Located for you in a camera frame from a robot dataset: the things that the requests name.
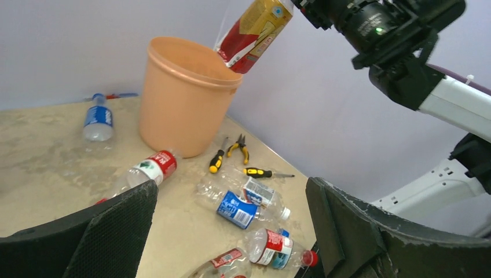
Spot small blue Pepsi bottle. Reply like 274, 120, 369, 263
195, 181, 276, 230

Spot red label water bottle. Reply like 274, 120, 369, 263
95, 149, 182, 204

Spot red blue label bottle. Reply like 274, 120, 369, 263
244, 228, 318, 270

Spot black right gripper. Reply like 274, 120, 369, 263
293, 1, 466, 70

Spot red cap clear bottle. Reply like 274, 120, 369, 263
184, 247, 252, 278

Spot yellow handled pliers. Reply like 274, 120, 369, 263
226, 134, 250, 165

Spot crushed white cap bottle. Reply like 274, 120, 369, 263
241, 177, 291, 221

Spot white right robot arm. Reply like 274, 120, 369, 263
288, 1, 490, 236

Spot far blue Pepsi bottle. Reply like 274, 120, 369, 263
83, 93, 114, 141

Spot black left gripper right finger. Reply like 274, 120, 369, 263
305, 177, 490, 277

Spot orange plastic bin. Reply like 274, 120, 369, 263
138, 36, 243, 158

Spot red blue small screwdriver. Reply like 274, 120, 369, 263
83, 93, 139, 101

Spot gold red drink bottle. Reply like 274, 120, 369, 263
214, 0, 294, 74

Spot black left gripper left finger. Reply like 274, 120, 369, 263
1, 181, 159, 277

